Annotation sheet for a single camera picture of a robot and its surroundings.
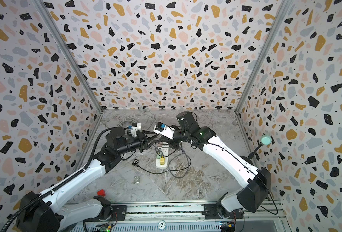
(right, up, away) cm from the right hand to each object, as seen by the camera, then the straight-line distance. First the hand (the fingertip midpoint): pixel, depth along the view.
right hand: (163, 137), depth 71 cm
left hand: (-1, +1, -2) cm, 2 cm away
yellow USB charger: (-2, -15, +15) cm, 22 cm away
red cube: (-35, -31, +8) cm, 47 cm away
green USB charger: (-5, -13, +18) cm, 23 cm away
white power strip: (-1, -8, +14) cm, 16 cm away
